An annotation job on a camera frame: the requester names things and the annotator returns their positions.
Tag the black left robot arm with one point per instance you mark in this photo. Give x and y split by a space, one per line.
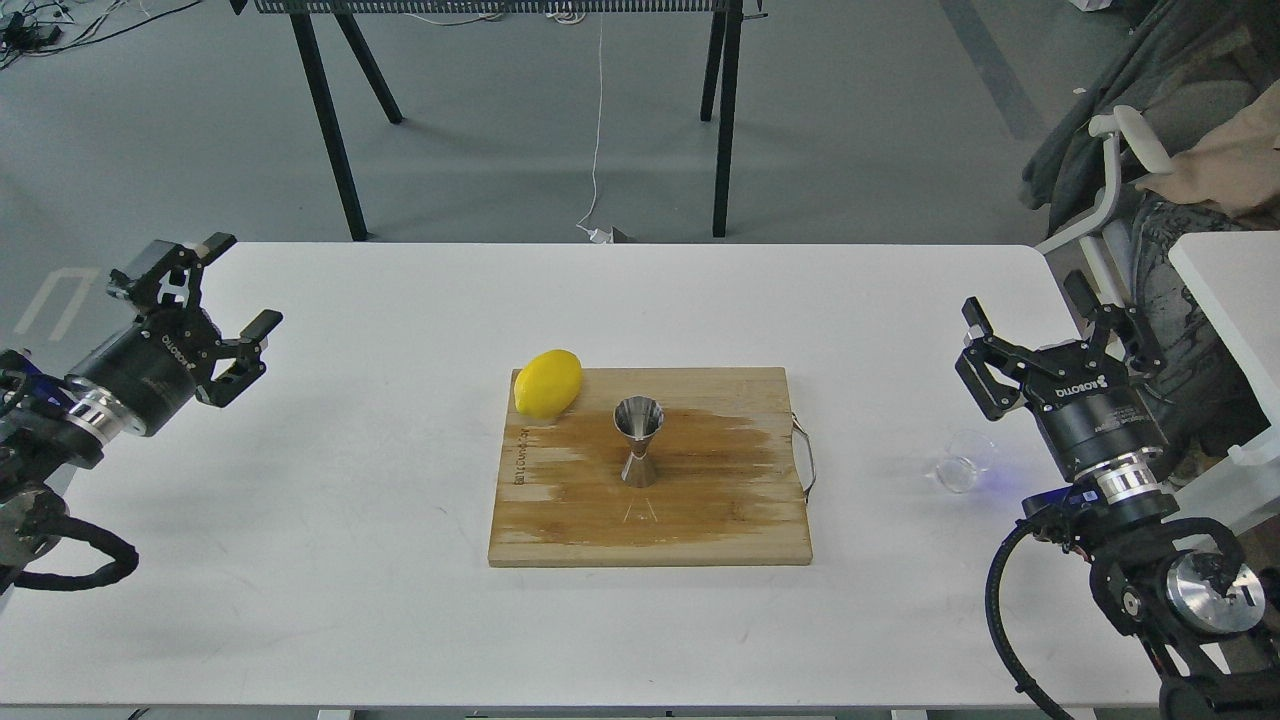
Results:
46 427

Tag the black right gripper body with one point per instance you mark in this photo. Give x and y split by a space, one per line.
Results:
1087 411

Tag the yellow lemon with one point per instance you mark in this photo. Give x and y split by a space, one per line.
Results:
548 385

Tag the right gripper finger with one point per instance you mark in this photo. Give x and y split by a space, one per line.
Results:
994 370
1142 352

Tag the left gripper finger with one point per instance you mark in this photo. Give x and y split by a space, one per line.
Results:
163 284
224 369

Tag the person in tan shirt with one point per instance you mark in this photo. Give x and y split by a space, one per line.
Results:
1226 182

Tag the wooden cutting board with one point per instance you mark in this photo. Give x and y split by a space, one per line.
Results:
727 492

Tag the white side table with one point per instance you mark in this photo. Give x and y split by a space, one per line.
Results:
1234 276

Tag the black metal background table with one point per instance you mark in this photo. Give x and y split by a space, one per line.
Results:
518 102

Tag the steel double jigger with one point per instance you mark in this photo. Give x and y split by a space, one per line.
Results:
638 419

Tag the small clear glass cup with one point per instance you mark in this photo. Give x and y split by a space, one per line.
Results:
964 460

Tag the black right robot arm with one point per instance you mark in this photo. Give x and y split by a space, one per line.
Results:
1180 586

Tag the white office chair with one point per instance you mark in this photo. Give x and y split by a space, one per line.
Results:
1123 128

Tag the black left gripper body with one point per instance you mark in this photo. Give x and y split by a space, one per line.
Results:
153 368

